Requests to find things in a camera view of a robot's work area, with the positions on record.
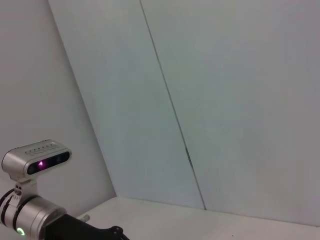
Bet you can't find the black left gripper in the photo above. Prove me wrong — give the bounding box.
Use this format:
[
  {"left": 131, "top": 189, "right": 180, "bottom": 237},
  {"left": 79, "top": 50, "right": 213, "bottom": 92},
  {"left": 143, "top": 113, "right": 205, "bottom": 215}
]
[{"left": 44, "top": 213, "right": 131, "bottom": 240}]

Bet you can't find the silver left camera bracket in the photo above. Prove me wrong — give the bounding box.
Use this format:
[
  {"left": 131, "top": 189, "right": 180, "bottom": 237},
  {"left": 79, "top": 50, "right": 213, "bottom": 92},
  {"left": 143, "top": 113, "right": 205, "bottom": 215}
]
[{"left": 13, "top": 178, "right": 39, "bottom": 201}]

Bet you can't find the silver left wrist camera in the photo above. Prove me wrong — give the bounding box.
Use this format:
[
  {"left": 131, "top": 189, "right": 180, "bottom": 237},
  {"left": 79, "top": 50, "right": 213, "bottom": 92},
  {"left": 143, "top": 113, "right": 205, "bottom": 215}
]
[{"left": 1, "top": 139, "right": 73, "bottom": 183}]

